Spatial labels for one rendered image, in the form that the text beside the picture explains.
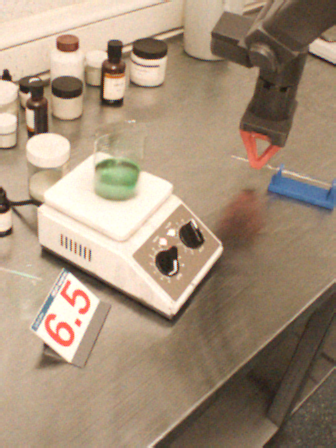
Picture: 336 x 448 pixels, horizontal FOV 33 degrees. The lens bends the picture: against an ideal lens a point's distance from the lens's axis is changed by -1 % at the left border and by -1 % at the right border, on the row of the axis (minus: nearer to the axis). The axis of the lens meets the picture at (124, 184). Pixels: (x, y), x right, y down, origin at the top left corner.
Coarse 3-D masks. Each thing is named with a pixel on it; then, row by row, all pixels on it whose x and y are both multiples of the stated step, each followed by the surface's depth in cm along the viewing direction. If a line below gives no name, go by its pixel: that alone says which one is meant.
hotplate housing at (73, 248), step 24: (48, 216) 68; (48, 240) 71; (72, 240) 68; (96, 240) 66; (120, 240) 65; (144, 240) 66; (72, 264) 71; (96, 264) 67; (120, 264) 65; (120, 288) 67; (144, 288) 65; (192, 288) 67; (168, 312) 64
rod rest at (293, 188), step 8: (272, 176) 87; (280, 176) 84; (272, 184) 85; (280, 184) 86; (288, 184) 86; (296, 184) 86; (304, 184) 86; (280, 192) 85; (288, 192) 85; (296, 192) 84; (304, 192) 84; (312, 192) 85; (320, 192) 85; (328, 192) 85; (304, 200) 84; (312, 200) 84; (320, 200) 83; (328, 200) 83; (328, 208) 83
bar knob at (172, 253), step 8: (168, 248) 66; (176, 248) 66; (160, 256) 66; (168, 256) 65; (176, 256) 65; (160, 264) 65; (168, 264) 65; (176, 264) 64; (168, 272) 65; (176, 272) 66
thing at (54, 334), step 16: (64, 288) 64; (80, 288) 66; (64, 304) 63; (80, 304) 64; (48, 320) 60; (64, 320) 62; (80, 320) 63; (48, 336) 59; (64, 336) 61; (64, 352) 60
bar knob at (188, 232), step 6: (186, 222) 70; (192, 222) 69; (180, 228) 70; (186, 228) 69; (192, 228) 69; (198, 228) 69; (180, 234) 69; (186, 234) 69; (192, 234) 69; (198, 234) 68; (186, 240) 69; (192, 240) 69; (198, 240) 68; (204, 240) 68; (186, 246) 69; (192, 246) 69; (198, 246) 69
